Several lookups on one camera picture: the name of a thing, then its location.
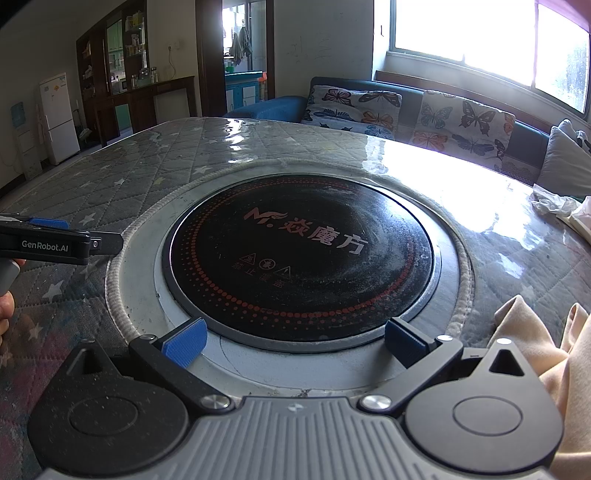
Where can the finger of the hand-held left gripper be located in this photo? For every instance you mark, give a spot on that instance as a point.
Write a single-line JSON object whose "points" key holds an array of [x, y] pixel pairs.
{"points": [[107, 243], [48, 224]]}

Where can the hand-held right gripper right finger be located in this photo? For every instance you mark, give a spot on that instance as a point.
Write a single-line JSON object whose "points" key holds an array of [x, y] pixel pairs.
{"points": [[404, 342]]}

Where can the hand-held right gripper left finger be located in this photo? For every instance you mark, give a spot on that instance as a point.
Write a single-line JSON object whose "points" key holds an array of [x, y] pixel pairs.
{"points": [[184, 342]]}

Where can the beige sweater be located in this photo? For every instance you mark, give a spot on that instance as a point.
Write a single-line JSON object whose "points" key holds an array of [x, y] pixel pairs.
{"points": [[554, 383]]}

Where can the hanging grey clothes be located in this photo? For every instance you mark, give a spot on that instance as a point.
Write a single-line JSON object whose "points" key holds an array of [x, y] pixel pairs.
{"points": [[241, 46]]}

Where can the person's left hand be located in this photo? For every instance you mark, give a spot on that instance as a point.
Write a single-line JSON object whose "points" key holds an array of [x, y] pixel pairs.
{"points": [[5, 318]]}

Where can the white fridge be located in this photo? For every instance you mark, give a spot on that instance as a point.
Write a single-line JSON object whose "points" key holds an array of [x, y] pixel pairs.
{"points": [[57, 120]]}

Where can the round black induction cooktop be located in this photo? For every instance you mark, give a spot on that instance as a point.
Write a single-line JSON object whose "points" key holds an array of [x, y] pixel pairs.
{"points": [[300, 258]]}

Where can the dark wooden cabinet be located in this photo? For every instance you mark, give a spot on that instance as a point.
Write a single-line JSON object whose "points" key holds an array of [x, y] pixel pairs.
{"points": [[134, 92]]}

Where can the white plastic bag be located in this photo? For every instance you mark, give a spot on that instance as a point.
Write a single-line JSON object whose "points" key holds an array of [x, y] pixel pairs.
{"points": [[547, 198]]}

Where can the blue cabinet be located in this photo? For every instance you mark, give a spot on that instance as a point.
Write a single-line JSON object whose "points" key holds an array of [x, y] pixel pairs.
{"points": [[242, 90]]}

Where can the pale yellow cloth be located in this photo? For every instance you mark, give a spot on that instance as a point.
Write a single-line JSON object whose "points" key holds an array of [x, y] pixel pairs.
{"points": [[579, 217]]}

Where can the blue sofa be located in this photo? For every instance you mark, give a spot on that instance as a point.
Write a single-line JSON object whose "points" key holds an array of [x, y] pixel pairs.
{"points": [[277, 104]]}

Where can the butterfly print cushion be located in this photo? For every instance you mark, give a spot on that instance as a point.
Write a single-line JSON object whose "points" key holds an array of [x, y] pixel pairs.
{"points": [[351, 108], [461, 122]]}

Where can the grey pillow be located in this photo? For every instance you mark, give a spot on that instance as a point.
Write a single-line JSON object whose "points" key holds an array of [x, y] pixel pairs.
{"points": [[563, 170]]}

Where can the white patterned pillow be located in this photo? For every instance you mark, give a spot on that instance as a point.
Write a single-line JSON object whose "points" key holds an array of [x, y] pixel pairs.
{"points": [[577, 134]]}

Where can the large window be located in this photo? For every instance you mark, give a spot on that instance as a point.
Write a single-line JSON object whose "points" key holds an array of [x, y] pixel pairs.
{"points": [[485, 41]]}

